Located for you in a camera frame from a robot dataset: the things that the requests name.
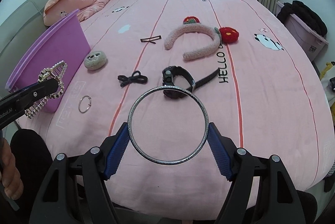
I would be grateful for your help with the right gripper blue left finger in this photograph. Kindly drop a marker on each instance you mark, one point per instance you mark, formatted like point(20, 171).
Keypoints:
point(116, 146)

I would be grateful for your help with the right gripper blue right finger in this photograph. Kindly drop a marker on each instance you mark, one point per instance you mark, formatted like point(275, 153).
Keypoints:
point(221, 155)

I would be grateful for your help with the silver glitter bangle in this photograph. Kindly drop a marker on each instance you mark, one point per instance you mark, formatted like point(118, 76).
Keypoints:
point(160, 161)

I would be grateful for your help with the pearl rhinestone heart crown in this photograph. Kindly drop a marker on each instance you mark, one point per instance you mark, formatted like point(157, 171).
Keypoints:
point(55, 72)

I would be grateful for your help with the brown hair clip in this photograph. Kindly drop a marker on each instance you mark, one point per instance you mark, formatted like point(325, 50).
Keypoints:
point(151, 39)

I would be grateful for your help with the person's left hand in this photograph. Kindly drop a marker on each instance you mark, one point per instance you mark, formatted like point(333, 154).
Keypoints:
point(10, 176)

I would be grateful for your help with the grey bed headboard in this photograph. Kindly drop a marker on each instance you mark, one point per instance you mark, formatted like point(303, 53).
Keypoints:
point(20, 30)

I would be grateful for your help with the pink bed sheet mattress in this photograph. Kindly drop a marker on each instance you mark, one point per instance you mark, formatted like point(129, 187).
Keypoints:
point(267, 97)

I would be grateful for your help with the black digital wristwatch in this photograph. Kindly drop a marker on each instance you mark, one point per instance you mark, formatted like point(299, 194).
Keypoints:
point(171, 72)

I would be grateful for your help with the purple plastic tub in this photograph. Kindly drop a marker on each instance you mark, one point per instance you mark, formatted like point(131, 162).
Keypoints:
point(63, 41)

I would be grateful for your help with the pink fluffy flower headband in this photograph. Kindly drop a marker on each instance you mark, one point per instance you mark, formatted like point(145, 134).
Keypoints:
point(224, 35)

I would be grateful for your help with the pink storage bin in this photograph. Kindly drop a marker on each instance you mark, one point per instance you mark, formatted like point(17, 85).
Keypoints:
point(310, 41)

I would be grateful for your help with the black clothes on bin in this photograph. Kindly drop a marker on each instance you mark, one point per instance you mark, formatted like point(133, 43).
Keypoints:
point(307, 15)

